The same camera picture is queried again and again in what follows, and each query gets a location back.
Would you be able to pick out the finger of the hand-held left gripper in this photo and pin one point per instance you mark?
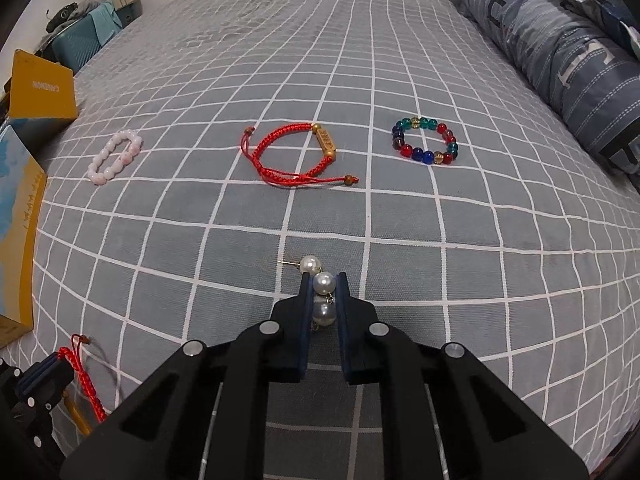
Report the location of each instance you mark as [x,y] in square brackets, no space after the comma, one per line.
[40,367]
[42,410]

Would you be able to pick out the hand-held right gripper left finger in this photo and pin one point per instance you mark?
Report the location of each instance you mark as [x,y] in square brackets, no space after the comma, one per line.
[306,320]

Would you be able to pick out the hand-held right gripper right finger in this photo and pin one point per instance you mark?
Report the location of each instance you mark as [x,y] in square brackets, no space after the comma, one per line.
[343,320]

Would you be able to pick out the white pearl earring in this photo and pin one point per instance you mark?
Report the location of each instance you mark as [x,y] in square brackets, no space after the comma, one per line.
[324,283]

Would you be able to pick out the blue and yellow box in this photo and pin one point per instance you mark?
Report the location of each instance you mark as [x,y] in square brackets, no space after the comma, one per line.
[20,200]

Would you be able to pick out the grey checked bedsheet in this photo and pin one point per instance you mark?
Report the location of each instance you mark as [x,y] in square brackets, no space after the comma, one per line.
[350,60]

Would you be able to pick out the yellow cardboard box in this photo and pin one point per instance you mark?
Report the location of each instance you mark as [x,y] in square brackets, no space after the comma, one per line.
[41,91]

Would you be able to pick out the teal suitcase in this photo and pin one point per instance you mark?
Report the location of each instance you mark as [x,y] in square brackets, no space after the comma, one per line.
[75,47]

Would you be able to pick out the blue grey patterned pillow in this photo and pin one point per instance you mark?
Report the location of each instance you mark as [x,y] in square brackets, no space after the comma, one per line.
[550,50]

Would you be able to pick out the teal cloth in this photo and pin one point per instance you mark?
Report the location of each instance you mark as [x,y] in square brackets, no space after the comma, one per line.
[106,22]

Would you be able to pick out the dark small bag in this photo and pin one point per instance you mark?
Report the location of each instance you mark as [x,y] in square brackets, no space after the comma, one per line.
[62,16]

